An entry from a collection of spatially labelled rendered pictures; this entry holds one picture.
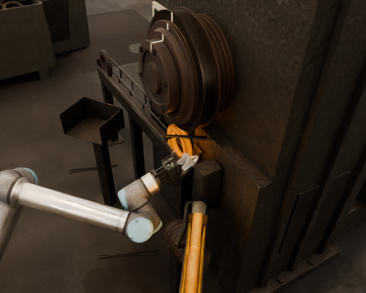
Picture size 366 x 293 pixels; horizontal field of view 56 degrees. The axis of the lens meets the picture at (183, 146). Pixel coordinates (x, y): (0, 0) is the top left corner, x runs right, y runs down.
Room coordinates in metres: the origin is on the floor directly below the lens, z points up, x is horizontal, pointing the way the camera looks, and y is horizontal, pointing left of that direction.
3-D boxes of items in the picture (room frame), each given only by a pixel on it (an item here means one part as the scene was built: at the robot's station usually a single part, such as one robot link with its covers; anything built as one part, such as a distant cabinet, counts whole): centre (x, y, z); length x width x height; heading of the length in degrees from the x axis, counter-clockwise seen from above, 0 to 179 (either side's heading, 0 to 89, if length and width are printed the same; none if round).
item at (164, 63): (1.17, 0.10, 1.11); 0.28 x 0.06 x 0.28; 29
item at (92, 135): (1.52, 0.49, 0.36); 0.26 x 0.20 x 0.72; 64
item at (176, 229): (0.87, -0.03, 0.27); 0.22 x 0.13 x 0.53; 29
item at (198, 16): (1.26, -0.05, 1.12); 0.47 x 0.10 x 0.47; 29
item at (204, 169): (1.02, -0.11, 0.68); 0.11 x 0.08 x 0.24; 119
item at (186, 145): (1.22, 0.02, 0.75); 0.18 x 0.03 x 0.18; 30
